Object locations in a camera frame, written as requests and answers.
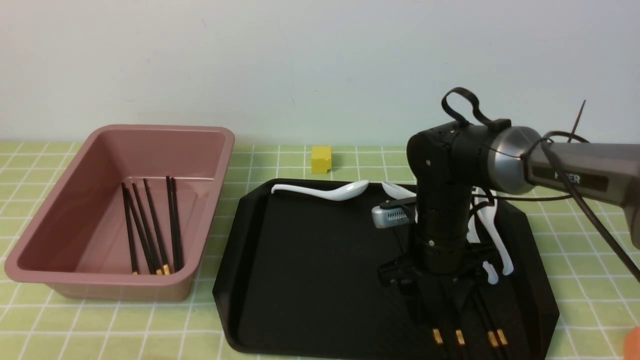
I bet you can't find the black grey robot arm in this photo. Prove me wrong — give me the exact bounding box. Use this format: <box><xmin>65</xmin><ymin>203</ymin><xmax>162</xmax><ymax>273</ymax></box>
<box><xmin>372</xmin><ymin>119</ymin><xmax>639</xmax><ymax>324</ymax></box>

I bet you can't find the yellow cube block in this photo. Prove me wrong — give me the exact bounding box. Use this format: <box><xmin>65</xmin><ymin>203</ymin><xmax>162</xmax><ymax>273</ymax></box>
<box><xmin>310</xmin><ymin>146</ymin><xmax>333</xmax><ymax>174</ymax></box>

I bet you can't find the pink plastic bin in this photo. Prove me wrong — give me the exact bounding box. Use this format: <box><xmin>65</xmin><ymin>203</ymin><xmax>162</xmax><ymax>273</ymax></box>
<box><xmin>4</xmin><ymin>124</ymin><xmax>235</xmax><ymax>302</ymax></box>

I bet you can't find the white spoon far right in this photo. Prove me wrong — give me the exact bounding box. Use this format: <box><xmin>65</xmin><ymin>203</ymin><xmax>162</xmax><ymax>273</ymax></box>
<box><xmin>474</xmin><ymin>187</ymin><xmax>514</xmax><ymax>276</ymax></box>

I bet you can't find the black plastic tray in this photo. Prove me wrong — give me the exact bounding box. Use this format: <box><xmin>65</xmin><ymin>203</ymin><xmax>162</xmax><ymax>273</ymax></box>
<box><xmin>212</xmin><ymin>178</ymin><xmax>560</xmax><ymax>360</ymax></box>

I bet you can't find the white spoon far left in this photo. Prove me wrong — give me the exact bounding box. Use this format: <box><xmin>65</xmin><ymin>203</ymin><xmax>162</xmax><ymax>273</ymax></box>
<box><xmin>270</xmin><ymin>180</ymin><xmax>370</xmax><ymax>202</ymax></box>

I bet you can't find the white spoon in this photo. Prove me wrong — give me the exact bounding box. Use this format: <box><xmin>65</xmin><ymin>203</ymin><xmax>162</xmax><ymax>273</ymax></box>
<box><xmin>270</xmin><ymin>180</ymin><xmax>370</xmax><ymax>202</ymax></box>
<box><xmin>474</xmin><ymin>187</ymin><xmax>514</xmax><ymax>276</ymax></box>
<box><xmin>381</xmin><ymin>181</ymin><xmax>416</xmax><ymax>202</ymax></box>

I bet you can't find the black chopstick gold band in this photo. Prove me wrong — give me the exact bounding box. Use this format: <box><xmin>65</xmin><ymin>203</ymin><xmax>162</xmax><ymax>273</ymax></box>
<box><xmin>477</xmin><ymin>289</ymin><xmax>511</xmax><ymax>360</ymax></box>
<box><xmin>473</xmin><ymin>291</ymin><xmax>503</xmax><ymax>360</ymax></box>
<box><xmin>444</xmin><ymin>291</ymin><xmax>469</xmax><ymax>360</ymax></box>
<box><xmin>422</xmin><ymin>296</ymin><xmax>447</xmax><ymax>360</ymax></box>

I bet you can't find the black chopstick in bin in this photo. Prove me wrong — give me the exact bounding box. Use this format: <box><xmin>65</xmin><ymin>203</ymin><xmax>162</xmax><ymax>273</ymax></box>
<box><xmin>131</xmin><ymin>182</ymin><xmax>165</xmax><ymax>275</ymax></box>
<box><xmin>166</xmin><ymin>176</ymin><xmax>184</xmax><ymax>273</ymax></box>
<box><xmin>142</xmin><ymin>178</ymin><xmax>170</xmax><ymax>276</ymax></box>
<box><xmin>120</xmin><ymin>182</ymin><xmax>139</xmax><ymax>275</ymax></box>
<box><xmin>125</xmin><ymin>184</ymin><xmax>156</xmax><ymax>275</ymax></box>

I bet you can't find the orange object at corner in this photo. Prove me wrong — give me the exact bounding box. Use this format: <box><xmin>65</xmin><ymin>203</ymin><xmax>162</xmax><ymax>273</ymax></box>
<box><xmin>622</xmin><ymin>326</ymin><xmax>640</xmax><ymax>360</ymax></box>

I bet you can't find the white spoon middle back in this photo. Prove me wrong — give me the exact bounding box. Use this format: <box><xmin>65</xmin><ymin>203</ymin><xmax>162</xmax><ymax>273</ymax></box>
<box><xmin>381</xmin><ymin>181</ymin><xmax>416</xmax><ymax>202</ymax></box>

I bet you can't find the white spoon facing up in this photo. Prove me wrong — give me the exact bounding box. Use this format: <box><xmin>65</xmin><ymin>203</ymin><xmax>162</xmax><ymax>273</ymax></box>
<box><xmin>467</xmin><ymin>187</ymin><xmax>500</xmax><ymax>285</ymax></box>

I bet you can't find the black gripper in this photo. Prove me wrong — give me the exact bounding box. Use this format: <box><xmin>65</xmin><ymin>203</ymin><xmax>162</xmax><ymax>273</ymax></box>
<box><xmin>377</xmin><ymin>186</ymin><xmax>499</xmax><ymax>326</ymax></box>

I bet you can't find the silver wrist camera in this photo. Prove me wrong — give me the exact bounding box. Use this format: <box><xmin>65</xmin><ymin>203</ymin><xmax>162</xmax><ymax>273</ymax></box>
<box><xmin>371</xmin><ymin>197</ymin><xmax>417</xmax><ymax>229</ymax></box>

